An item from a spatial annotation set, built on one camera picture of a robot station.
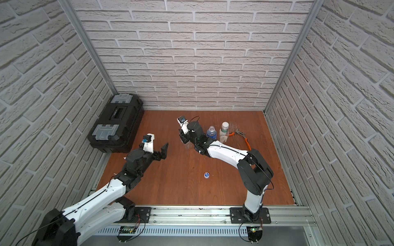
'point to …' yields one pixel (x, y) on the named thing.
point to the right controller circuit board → (254, 233)
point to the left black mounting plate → (142, 215)
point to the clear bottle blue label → (212, 132)
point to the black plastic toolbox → (114, 128)
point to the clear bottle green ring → (224, 132)
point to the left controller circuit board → (125, 229)
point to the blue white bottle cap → (206, 175)
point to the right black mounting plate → (237, 216)
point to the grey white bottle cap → (225, 125)
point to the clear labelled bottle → (189, 145)
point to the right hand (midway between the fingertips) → (184, 127)
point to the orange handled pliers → (237, 131)
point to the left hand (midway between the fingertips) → (162, 140)
